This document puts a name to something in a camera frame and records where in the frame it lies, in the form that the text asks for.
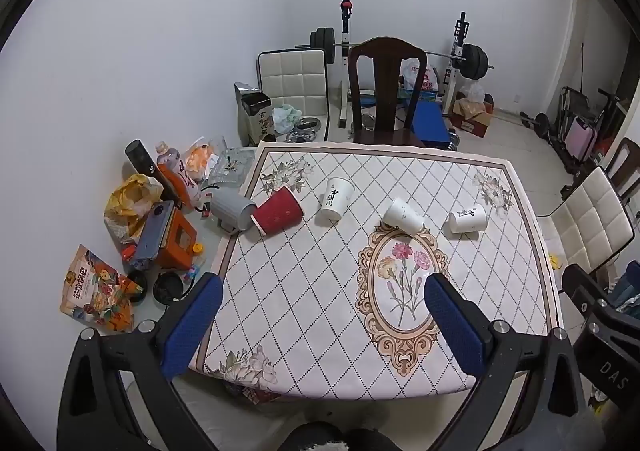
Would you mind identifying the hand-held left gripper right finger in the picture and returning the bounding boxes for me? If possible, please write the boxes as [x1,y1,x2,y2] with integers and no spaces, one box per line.
[424,272,587,451]

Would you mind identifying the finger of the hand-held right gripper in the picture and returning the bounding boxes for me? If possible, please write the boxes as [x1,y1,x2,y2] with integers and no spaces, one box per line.
[560,263,626,319]

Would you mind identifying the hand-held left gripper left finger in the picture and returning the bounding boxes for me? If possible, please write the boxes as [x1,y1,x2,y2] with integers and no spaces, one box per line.
[56,272,224,451]

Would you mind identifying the short white printed paper cup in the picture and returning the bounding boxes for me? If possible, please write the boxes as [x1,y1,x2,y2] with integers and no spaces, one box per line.
[447,203,488,234]

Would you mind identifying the grey ribbed cup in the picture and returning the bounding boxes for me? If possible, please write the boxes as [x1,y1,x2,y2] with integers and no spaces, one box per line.
[210,187,258,232]

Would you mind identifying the plain white paper cup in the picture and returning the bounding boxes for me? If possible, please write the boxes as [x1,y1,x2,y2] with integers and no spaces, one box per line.
[382,197,425,236]

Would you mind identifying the red paper cup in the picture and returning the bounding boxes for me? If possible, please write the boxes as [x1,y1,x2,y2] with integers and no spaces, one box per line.
[250,186,305,236]

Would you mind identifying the tall white printed paper cup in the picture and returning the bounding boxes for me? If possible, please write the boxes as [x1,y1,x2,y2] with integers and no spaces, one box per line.
[315,176,356,224]

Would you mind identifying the blue cloth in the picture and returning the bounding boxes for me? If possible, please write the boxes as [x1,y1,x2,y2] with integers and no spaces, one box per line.
[611,258,640,319]

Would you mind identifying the white padded chair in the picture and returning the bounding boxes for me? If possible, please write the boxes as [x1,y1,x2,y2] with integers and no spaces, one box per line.
[535,166,637,277]
[256,48,331,142]

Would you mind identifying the black round container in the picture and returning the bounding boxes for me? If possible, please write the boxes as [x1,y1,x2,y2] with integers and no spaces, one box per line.
[122,271,149,306]

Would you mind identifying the orange box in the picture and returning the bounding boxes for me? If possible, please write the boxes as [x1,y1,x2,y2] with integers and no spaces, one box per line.
[152,208,199,271]

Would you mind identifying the blue grey phone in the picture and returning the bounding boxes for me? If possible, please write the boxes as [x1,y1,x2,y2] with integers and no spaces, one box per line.
[131,201,177,268]

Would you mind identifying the orange snack bag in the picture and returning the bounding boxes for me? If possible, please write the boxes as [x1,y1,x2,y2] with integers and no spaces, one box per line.
[60,244,137,335]

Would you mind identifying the floral printed table mat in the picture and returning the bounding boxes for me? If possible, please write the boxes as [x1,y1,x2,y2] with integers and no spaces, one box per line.
[192,141,564,403]

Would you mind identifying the dark wooden chair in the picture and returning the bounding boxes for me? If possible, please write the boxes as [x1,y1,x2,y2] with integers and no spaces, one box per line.
[602,136,640,192]
[347,36,429,148]

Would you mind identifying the yellow plastic bag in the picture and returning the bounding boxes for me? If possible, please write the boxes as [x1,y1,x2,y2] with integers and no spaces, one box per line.
[103,173,165,244]

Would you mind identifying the pink suitcase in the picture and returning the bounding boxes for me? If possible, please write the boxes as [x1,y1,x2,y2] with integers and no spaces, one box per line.
[566,117,600,162]

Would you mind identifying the orange snack packet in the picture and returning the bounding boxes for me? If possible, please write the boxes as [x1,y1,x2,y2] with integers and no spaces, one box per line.
[180,140,221,182]

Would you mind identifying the clear glass tray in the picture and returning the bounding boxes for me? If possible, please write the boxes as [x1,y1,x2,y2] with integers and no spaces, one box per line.
[207,146,257,189]

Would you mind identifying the brown drink bottle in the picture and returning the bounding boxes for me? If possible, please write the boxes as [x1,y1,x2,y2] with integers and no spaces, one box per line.
[154,141,196,207]

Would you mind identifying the black dumbbell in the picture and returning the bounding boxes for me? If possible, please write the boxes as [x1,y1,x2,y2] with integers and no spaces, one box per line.
[519,111,553,138]

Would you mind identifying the black bottle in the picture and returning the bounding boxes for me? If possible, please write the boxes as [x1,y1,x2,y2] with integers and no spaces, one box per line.
[124,139,160,182]

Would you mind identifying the cardboard box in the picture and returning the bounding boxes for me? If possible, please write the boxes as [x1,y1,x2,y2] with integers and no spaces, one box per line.
[451,97,496,139]

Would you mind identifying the blue bench pad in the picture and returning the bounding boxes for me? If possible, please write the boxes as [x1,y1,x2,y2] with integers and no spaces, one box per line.
[412,101,451,148]

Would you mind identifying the clear plastic bag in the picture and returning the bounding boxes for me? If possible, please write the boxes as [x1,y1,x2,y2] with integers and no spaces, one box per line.
[459,80,487,104]

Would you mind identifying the metal bowls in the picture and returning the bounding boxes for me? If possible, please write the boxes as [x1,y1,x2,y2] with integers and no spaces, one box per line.
[287,116,323,143]

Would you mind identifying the white green plastic bag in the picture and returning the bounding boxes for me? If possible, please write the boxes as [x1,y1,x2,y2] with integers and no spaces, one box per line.
[272,104,304,134]

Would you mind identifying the barbell with black plates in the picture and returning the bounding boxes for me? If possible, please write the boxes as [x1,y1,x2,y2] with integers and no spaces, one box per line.
[294,27,496,80]

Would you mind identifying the white red-print plastic bag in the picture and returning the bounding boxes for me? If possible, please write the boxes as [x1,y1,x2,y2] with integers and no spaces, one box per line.
[401,57,441,93]

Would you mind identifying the white squat rack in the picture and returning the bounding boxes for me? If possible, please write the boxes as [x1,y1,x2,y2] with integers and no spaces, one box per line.
[336,0,471,129]

